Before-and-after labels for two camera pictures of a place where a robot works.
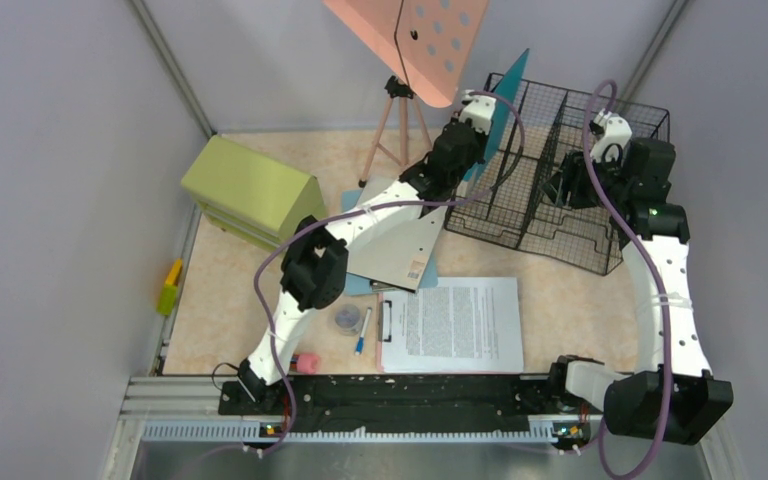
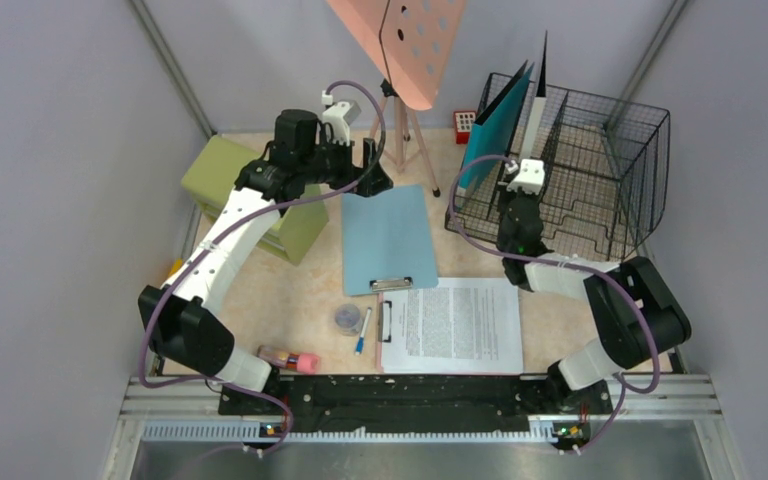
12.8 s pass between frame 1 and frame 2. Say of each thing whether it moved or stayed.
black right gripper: moved
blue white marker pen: stayed
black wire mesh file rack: stayed
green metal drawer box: stayed
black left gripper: moved
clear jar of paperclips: stayed
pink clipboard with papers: stayed
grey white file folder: moved
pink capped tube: stayed
